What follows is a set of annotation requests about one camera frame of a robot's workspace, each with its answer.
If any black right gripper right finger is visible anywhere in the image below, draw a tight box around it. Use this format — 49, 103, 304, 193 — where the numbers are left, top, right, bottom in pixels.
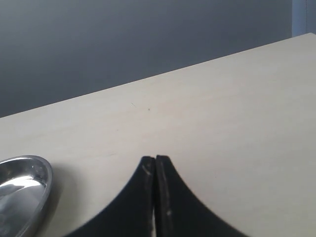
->
154, 156, 245, 237

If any round stainless steel tray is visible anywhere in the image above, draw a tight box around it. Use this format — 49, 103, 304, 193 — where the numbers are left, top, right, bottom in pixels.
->
0, 155, 53, 237

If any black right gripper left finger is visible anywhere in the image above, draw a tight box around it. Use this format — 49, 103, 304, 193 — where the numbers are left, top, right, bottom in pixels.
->
67, 157, 156, 237

